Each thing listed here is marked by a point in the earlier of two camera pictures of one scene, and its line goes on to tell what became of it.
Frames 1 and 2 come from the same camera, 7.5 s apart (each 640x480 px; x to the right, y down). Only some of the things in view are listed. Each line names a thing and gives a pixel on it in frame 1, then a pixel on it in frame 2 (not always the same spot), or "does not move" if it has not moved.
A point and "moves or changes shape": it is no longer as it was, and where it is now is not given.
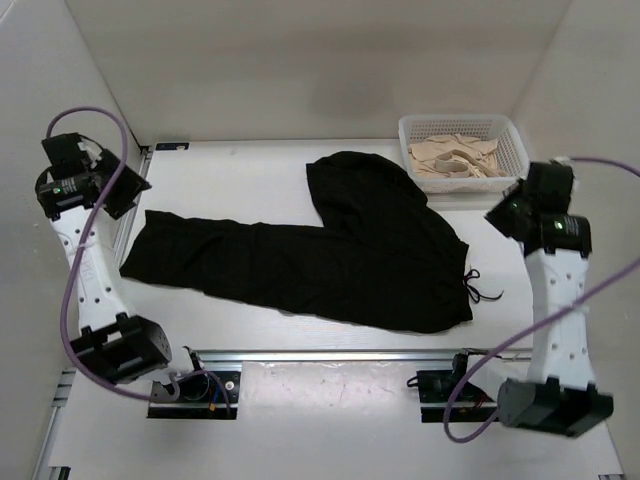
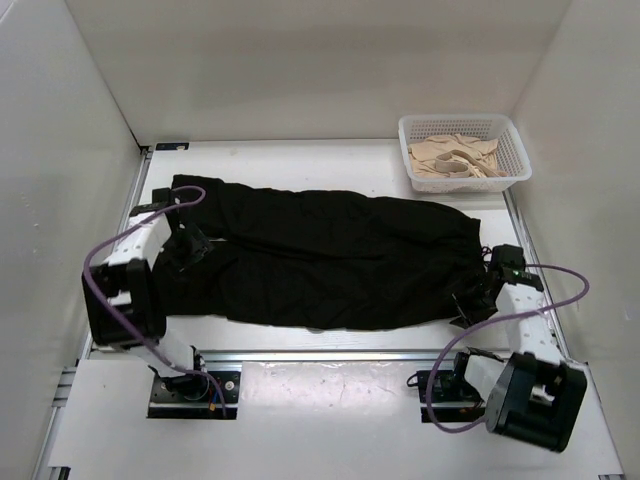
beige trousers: x=456 y=156 does not move
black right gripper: x=495 y=216 → x=469 y=314
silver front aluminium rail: x=340 y=355 does not move
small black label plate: x=175 y=146 does not move
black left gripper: x=132 y=185 → x=201 y=247
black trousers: x=376 y=251 moves or changes shape
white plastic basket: x=464 y=152 does not move
